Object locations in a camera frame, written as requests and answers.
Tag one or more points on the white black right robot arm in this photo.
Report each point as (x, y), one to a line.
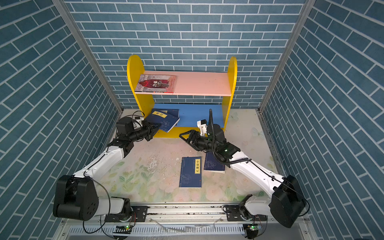
(285, 201)

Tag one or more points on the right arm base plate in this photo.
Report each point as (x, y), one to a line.
(249, 209)

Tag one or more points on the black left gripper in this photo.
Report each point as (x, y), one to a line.
(151, 130)

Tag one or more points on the white slotted cable duct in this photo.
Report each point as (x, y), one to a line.
(174, 230)

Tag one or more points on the right green circuit board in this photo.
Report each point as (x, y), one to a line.
(251, 231)

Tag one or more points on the red illustrated cover book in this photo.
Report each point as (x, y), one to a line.
(156, 84)

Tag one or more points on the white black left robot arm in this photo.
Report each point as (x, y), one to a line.
(76, 196)

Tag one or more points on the green circuit board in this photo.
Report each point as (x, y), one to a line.
(127, 229)
(251, 231)

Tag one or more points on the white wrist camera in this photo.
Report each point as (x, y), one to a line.
(202, 125)
(139, 119)

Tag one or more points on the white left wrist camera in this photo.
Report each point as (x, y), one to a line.
(139, 119)

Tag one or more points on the yellow pink blue bookshelf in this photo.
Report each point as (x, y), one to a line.
(191, 84)

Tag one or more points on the aluminium front rail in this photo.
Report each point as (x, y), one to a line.
(179, 212)

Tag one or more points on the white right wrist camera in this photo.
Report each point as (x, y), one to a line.
(202, 125)

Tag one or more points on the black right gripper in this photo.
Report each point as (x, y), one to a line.
(195, 134)

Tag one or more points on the navy book yellow label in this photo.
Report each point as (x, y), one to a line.
(173, 112)

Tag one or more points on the left green circuit board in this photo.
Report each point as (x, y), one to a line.
(127, 229)

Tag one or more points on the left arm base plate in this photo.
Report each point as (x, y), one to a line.
(136, 214)

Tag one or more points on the floral table mat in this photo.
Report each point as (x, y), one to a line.
(151, 171)

